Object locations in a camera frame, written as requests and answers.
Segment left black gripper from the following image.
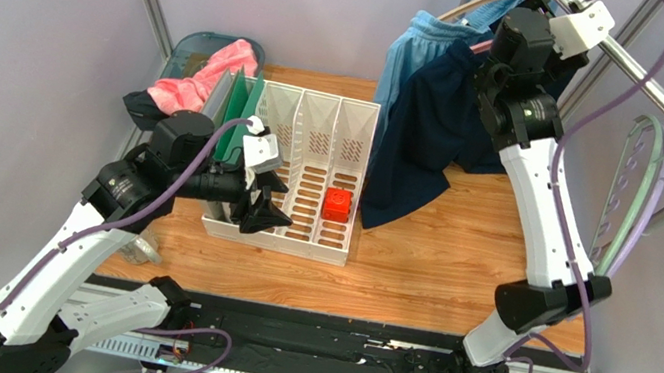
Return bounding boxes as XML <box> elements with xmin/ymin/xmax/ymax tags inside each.
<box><xmin>165</xmin><ymin>154</ymin><xmax>300</xmax><ymax>241</ymax></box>

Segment navy blue shorts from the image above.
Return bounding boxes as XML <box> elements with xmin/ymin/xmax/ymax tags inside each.
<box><xmin>360</xmin><ymin>28</ymin><xmax>575</xmax><ymax>229</ymax></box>

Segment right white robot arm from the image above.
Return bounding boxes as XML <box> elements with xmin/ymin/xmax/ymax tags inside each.
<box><xmin>461</xmin><ymin>0</ymin><xmax>615</xmax><ymax>369</ymax></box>

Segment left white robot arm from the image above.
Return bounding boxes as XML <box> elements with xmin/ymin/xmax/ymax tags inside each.
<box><xmin>0</xmin><ymin>110</ymin><xmax>291</xmax><ymax>373</ymax></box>

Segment light blue shorts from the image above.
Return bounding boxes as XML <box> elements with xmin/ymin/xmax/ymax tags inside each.
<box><xmin>368</xmin><ymin>0</ymin><xmax>524</xmax><ymax>177</ymax></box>

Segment green plastic hanger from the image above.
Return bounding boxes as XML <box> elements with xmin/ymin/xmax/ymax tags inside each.
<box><xmin>589</xmin><ymin>114</ymin><xmax>664</xmax><ymax>276</ymax></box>

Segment purple plastic hanger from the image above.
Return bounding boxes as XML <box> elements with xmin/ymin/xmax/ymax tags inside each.
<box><xmin>605</xmin><ymin>156</ymin><xmax>664</xmax><ymax>277</ymax></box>

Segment red cube socket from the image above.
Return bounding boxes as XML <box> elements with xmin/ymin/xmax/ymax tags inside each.
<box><xmin>321</xmin><ymin>187</ymin><xmax>353</xmax><ymax>224</ymax></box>

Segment white file organizer rack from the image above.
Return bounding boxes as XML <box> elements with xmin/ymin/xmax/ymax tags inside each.
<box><xmin>202</xmin><ymin>80</ymin><xmax>380</xmax><ymax>266</ymax></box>

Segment green folder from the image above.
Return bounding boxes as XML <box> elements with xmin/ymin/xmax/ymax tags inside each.
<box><xmin>214</xmin><ymin>72</ymin><xmax>265</xmax><ymax>165</ymax></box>

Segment grey folder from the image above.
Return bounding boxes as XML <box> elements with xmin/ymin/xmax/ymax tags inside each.
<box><xmin>201</xmin><ymin>69</ymin><xmax>236</xmax><ymax>128</ymax></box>

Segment pink garment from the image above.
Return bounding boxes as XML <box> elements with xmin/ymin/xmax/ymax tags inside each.
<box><xmin>146</xmin><ymin>38</ymin><xmax>258</xmax><ymax>116</ymax></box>

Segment yellow cup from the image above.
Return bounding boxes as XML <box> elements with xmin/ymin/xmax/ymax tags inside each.
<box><xmin>118</xmin><ymin>235</ymin><xmax>162</xmax><ymax>265</ymax></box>

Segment black garment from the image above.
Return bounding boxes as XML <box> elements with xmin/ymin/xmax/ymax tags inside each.
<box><xmin>122</xmin><ymin>90</ymin><xmax>180</xmax><ymax>133</ymax></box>

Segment teal laundry basket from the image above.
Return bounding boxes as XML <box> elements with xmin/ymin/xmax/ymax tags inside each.
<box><xmin>159</xmin><ymin>32</ymin><xmax>264</xmax><ymax>79</ymax></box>

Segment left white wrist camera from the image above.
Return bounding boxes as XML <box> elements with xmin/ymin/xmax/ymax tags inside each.
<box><xmin>242</xmin><ymin>115</ymin><xmax>283</xmax><ymax>191</ymax></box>

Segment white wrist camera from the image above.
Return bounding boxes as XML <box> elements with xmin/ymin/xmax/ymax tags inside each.
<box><xmin>242</xmin><ymin>115</ymin><xmax>283</xmax><ymax>191</ymax></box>
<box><xmin>549</xmin><ymin>0</ymin><xmax>616</xmax><ymax>61</ymax></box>

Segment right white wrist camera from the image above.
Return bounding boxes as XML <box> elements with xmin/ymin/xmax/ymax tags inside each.
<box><xmin>549</xmin><ymin>0</ymin><xmax>616</xmax><ymax>61</ymax></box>

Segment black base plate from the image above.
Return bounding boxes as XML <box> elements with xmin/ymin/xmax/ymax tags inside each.
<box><xmin>163</xmin><ymin>292</ymin><xmax>509</xmax><ymax>373</ymax></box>

